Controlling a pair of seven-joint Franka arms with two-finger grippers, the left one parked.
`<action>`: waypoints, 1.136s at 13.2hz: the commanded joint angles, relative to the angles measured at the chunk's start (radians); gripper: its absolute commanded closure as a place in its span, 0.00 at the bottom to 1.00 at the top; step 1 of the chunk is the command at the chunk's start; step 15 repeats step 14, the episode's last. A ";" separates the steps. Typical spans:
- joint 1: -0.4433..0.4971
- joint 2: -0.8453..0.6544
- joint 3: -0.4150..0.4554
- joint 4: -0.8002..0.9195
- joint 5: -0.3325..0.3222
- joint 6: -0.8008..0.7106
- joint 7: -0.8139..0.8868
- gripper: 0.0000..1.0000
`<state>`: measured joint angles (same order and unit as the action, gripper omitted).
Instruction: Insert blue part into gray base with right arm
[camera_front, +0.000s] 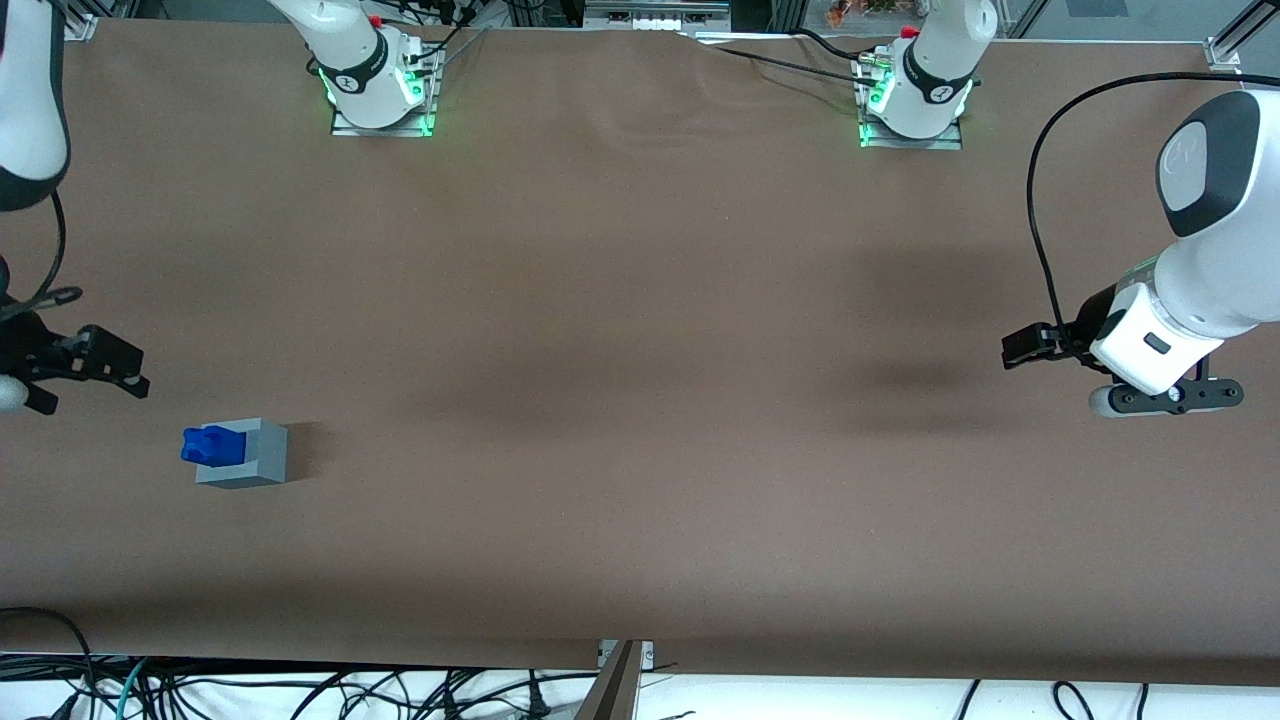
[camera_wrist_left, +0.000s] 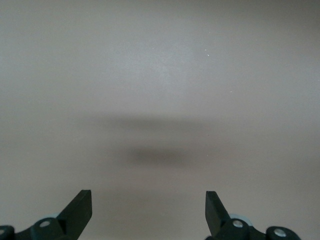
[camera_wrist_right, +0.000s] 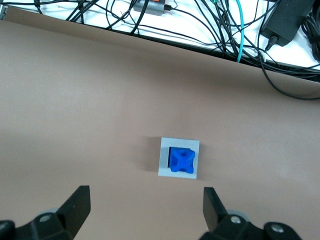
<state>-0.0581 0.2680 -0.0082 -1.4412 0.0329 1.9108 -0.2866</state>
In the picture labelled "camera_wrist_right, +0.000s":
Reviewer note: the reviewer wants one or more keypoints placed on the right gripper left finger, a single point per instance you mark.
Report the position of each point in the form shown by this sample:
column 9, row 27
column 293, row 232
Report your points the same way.
column 72, row 212

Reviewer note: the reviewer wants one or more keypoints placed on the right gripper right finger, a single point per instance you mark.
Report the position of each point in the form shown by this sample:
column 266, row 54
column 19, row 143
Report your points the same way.
column 217, row 222

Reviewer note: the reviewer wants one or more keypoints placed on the blue plastic part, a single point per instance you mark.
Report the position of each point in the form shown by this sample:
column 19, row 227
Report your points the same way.
column 182, row 161

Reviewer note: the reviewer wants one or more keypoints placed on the gray square hollow base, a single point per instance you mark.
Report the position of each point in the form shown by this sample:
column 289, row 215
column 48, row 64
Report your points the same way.
column 163, row 155

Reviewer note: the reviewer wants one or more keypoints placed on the brown table cover sheet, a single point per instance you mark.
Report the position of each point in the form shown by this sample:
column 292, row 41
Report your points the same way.
column 75, row 112

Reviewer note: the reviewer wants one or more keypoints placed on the black power adapter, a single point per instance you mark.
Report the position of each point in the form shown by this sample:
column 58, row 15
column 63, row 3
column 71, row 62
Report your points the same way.
column 285, row 20

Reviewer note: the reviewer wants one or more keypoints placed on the grey hub orange label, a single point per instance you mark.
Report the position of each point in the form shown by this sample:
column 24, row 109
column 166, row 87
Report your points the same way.
column 150, row 8

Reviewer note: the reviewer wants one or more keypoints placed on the metal corner bracket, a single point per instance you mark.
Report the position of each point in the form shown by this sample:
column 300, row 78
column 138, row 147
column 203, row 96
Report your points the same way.
column 2, row 12

